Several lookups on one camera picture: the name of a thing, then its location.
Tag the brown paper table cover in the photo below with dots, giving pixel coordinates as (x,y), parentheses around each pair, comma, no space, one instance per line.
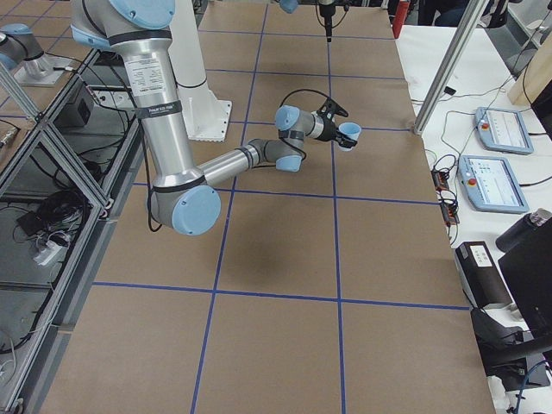
(329,290)

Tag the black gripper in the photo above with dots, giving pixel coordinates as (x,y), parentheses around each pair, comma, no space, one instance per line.
(328,21)
(329,129)

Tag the black power adapter box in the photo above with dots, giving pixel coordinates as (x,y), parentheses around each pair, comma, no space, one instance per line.
(480,276)

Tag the red cylinder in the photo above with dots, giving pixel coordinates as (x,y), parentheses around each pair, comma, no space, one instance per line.
(401,13)

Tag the far blue teach pendant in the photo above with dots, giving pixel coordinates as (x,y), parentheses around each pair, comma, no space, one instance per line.
(503,131)

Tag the small black square device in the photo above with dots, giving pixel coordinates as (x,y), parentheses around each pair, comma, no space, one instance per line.
(449,91)

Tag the white central pedestal column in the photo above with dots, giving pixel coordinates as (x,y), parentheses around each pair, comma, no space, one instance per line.
(206,117)

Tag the black water bottle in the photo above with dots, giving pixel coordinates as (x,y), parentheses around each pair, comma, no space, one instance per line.
(522,228)

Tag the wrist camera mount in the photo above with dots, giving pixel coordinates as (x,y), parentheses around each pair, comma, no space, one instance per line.
(330,109)

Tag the blue teach pendant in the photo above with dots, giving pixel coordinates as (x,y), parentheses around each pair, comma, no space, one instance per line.
(490,184)
(503,131)

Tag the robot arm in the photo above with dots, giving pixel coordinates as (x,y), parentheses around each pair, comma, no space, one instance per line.
(159,46)
(289,6)

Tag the light blue plastic cup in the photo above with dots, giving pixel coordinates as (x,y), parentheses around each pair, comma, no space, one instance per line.
(350,129)

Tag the aluminium frame post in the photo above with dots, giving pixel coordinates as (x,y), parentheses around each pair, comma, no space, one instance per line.
(462,35)

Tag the black monitor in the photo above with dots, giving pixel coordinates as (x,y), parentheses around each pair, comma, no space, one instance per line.
(526,269)

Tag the near blue teach pendant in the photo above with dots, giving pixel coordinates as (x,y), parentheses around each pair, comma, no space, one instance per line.
(490,184)

